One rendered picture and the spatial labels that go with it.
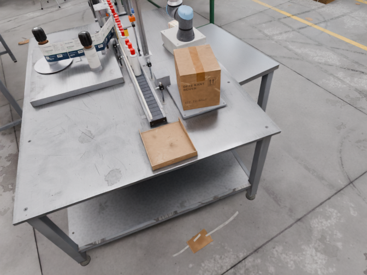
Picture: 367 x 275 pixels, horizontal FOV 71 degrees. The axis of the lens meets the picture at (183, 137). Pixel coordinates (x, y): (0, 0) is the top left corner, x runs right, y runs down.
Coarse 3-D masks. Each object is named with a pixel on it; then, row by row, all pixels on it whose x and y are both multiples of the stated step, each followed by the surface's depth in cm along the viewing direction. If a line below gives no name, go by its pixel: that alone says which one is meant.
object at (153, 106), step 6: (120, 42) 228; (138, 78) 189; (144, 78) 188; (138, 84) 184; (144, 84) 183; (138, 90) 180; (144, 90) 179; (150, 90) 178; (144, 96) 174; (150, 96) 174; (150, 102) 170; (156, 102) 169; (150, 108) 166; (156, 108) 165; (156, 114) 161; (162, 114) 161
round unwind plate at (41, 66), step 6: (42, 60) 215; (66, 60) 212; (72, 60) 212; (36, 66) 209; (42, 66) 208; (48, 66) 208; (54, 66) 207; (60, 66) 206; (66, 66) 205; (42, 72) 202; (48, 72) 202; (54, 72) 201
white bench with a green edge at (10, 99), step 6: (0, 36) 364; (6, 48) 376; (0, 54) 378; (12, 54) 385; (0, 84) 240; (0, 90) 243; (6, 90) 246; (6, 96) 249; (12, 96) 255; (12, 102) 256; (18, 108) 262; (18, 120) 272; (6, 126) 268; (12, 126) 272
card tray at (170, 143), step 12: (180, 120) 158; (144, 132) 158; (156, 132) 157; (168, 132) 157; (180, 132) 156; (144, 144) 147; (156, 144) 151; (168, 144) 150; (180, 144) 149; (192, 144) 145; (156, 156) 145; (168, 156) 144; (180, 156) 139; (192, 156) 143; (156, 168) 139
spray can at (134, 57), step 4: (132, 48) 178; (132, 52) 177; (132, 56) 179; (136, 56) 180; (132, 60) 181; (136, 60) 181; (132, 64) 184; (136, 64) 184; (136, 68) 186; (136, 72) 188; (140, 72) 190
